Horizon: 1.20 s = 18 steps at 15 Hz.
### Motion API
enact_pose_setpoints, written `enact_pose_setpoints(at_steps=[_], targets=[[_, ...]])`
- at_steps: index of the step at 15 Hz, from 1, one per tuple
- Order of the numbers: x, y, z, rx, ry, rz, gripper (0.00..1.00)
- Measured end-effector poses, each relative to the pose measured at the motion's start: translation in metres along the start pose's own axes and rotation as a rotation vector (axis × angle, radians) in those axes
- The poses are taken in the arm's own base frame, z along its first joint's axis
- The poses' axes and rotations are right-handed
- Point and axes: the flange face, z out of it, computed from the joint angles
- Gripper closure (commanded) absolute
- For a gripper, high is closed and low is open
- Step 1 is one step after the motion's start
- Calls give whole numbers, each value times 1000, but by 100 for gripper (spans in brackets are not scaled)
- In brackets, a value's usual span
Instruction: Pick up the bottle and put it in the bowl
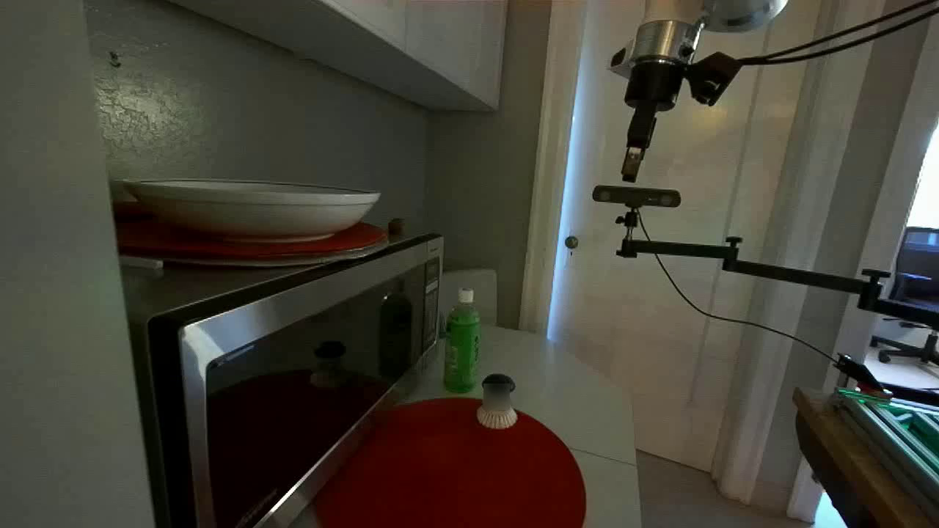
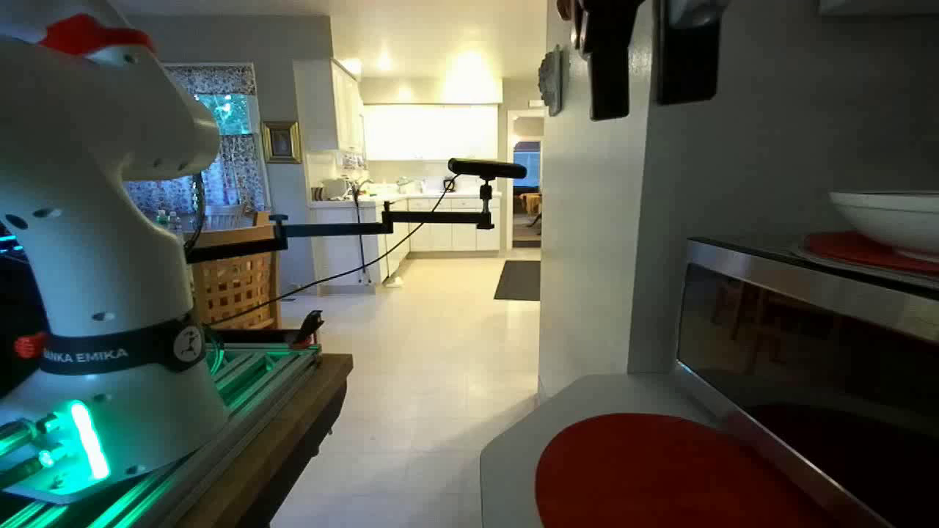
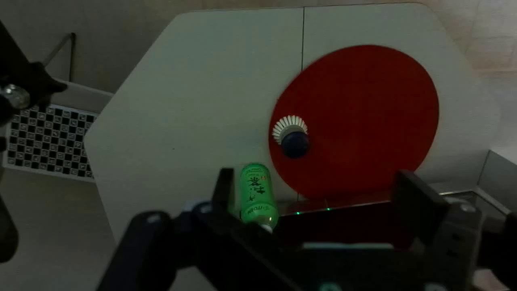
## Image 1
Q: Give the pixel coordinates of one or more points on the stainless steel microwave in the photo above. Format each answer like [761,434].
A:
[295,384]

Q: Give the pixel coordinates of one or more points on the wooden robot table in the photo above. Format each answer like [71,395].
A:
[852,470]

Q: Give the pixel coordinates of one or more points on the green lit aluminium rail frame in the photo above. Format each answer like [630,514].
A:
[903,429]

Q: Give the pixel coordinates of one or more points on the large red round placemat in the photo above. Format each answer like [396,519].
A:
[449,481]

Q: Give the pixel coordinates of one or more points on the red round placemat under bowl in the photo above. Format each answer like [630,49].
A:
[322,243]

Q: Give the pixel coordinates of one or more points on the round door knob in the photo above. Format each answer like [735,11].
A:
[569,243]

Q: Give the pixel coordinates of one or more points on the green plastic bottle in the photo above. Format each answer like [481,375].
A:
[460,343]

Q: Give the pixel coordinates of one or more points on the dark computer monitor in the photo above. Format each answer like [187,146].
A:
[920,266]

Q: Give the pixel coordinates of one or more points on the white shallow bowl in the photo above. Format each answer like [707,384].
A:
[250,208]

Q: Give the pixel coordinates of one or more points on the small shaker with black cap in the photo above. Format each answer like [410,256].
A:
[497,404]

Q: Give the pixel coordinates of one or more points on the small brown round object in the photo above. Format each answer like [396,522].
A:
[393,227]

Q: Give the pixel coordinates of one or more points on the white wall cabinet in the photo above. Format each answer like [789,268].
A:
[410,45]

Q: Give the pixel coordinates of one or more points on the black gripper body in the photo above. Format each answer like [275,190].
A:
[651,86]

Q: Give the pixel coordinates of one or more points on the black stereo camera bar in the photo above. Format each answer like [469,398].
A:
[633,196]

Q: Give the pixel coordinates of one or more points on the black red clamp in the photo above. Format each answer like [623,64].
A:
[859,378]

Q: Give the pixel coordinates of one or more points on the white flat plate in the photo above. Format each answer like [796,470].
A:
[142,263]

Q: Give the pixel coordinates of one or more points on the white door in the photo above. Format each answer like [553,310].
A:
[683,246]

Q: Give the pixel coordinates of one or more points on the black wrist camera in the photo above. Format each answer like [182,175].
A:
[711,77]

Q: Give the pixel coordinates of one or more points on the black articulated camera mount arm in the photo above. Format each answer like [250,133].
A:
[782,272]

